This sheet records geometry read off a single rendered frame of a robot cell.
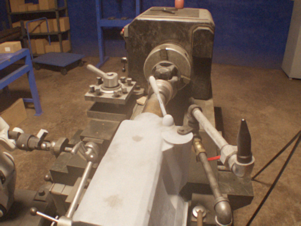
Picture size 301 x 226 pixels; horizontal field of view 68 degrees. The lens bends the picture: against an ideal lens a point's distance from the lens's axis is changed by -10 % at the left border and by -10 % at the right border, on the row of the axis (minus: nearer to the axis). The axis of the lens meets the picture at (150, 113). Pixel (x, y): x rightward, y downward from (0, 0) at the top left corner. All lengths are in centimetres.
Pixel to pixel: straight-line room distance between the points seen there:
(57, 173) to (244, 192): 73
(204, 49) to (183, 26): 18
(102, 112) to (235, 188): 59
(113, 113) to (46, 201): 107
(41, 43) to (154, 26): 414
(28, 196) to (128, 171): 150
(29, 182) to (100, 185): 185
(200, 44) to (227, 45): 351
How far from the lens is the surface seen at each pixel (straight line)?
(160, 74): 111
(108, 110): 100
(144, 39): 149
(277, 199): 225
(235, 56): 498
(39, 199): 189
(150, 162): 59
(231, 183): 98
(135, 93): 106
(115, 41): 511
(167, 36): 146
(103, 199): 52
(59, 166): 106
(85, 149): 86
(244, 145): 41
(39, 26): 538
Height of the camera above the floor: 156
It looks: 30 degrees down
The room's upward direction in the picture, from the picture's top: straight up
